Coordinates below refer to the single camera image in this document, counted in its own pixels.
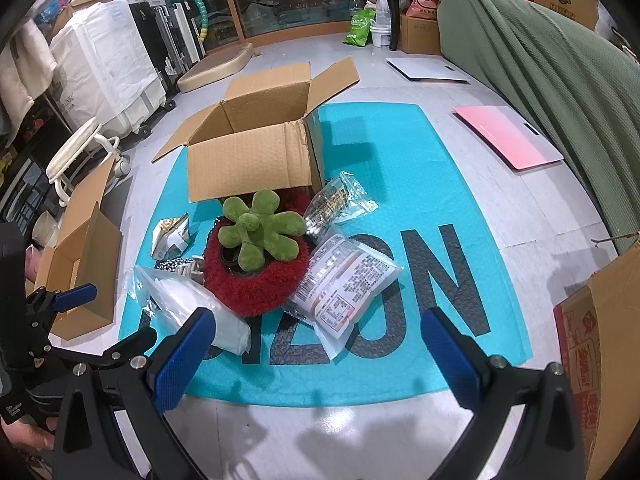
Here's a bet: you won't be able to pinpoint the large cardboard box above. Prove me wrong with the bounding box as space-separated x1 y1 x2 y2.
151 56 362 206

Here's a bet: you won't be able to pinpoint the white grey folding rack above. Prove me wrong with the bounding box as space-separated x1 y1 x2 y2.
155 0 203 75

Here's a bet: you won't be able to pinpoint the person's left hand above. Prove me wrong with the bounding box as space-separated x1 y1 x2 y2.
0 417 58 455

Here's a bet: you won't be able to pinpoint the beige cushion pad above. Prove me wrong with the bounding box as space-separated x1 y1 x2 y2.
177 42 256 93

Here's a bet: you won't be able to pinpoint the red printed cardboard box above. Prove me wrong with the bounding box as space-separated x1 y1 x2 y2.
552 245 640 480

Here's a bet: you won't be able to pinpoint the green plastic bag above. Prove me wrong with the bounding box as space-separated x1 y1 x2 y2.
343 8 377 46

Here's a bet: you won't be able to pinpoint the plain brown cardboard box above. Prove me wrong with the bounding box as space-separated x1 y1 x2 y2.
399 14 442 55

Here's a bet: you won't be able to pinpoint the white hanging cloth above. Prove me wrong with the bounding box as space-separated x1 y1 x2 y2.
0 25 58 111

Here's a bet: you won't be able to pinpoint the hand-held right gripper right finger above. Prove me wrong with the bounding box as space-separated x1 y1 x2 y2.
421 307 586 480

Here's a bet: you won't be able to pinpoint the red plush potted plant toy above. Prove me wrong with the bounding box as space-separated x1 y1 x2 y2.
202 187 316 318

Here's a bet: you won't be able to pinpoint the small open cardboard box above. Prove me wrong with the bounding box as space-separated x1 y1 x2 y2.
37 152 123 342

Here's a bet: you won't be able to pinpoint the green ribbed blanket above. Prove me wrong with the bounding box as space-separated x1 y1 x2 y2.
432 0 640 256

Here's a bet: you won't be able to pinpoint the white covered suitcase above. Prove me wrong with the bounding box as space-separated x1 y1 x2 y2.
50 0 168 136

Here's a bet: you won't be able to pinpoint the black white polka-dot pouch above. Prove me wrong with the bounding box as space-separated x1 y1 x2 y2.
155 257 201 277

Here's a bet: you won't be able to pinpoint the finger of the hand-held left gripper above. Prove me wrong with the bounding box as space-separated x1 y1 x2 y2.
30 330 158 386
25 282 98 331

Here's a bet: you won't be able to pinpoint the cardboard box with round logo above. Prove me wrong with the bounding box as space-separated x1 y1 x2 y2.
547 0 601 31

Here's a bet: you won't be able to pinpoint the stacked white buckets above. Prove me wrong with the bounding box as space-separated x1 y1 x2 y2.
369 0 393 48

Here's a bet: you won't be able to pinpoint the clear cotton swab bag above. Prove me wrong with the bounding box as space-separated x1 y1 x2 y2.
302 171 379 241

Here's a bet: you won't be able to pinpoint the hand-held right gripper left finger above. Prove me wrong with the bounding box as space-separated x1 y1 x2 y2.
52 307 217 480

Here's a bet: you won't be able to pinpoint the colourful segmented hoop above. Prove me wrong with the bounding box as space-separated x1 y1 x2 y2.
165 0 208 58

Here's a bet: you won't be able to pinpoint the white round stool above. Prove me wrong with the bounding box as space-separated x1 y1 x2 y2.
46 117 132 206

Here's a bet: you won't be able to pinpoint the pink board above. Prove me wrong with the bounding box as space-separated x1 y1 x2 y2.
452 105 565 171

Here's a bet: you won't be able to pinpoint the white printed food packet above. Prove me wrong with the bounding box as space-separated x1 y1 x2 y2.
282 232 403 366

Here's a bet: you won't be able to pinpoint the orange white snack bag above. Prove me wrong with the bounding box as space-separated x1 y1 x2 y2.
151 214 191 261

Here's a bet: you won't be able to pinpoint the white board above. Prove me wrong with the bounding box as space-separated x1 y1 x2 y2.
386 55 471 82

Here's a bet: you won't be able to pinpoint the small white plastic item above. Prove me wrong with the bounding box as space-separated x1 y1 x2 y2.
186 255 207 285

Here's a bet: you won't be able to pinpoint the clear bag with white contents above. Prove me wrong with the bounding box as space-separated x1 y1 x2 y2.
127 265 251 356

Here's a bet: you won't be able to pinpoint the teal foam floor mat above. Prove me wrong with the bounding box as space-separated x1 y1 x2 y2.
118 102 533 408

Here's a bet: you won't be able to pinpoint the black suitcase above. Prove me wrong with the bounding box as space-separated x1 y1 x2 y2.
129 0 168 96

